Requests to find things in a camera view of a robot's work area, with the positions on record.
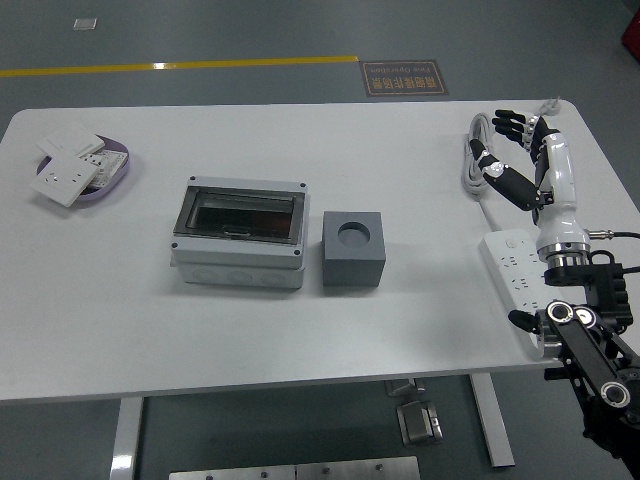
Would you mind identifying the white power strip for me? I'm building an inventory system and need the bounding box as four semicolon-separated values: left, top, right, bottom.
480;228;557;359

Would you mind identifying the white table leg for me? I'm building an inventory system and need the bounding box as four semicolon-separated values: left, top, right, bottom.
468;372;516;469
108;397;146;480

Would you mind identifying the grey cube with round hole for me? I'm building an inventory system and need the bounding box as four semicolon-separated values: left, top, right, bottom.
321;210;388;288

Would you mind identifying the white wall socket plate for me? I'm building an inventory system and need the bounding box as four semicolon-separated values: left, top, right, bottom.
29;149;100;207

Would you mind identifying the brown floor sign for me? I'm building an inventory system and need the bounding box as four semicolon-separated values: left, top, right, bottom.
359;60;450;97

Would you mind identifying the purple tray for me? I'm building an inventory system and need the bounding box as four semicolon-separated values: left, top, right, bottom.
35;132;135;204

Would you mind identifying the metal under-table bracket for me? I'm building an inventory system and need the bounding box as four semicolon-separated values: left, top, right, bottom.
384;378;426;398

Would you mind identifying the yellow floor tape line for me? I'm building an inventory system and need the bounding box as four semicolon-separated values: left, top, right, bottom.
0;54;360;79

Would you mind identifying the white multi-hole socket plate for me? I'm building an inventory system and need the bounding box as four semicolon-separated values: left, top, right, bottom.
79;148;130;190

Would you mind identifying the white wall switch plate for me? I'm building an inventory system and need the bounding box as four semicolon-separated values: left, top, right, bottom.
35;121;106;159

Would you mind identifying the metal floor socket box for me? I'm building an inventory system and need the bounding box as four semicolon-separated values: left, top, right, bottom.
396;399;445;446

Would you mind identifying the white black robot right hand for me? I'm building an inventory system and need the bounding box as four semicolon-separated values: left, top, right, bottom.
469;108;592;254

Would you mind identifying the white power cord with plug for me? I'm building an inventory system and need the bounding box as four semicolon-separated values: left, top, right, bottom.
460;96;562;234

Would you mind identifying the grey electrical box clear lid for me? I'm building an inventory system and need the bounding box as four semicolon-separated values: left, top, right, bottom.
169;174;309;290

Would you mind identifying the steel floor plate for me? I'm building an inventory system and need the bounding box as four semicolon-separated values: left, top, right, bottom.
168;455;421;480

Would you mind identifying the red object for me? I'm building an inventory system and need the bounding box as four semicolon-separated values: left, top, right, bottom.
619;9;640;51

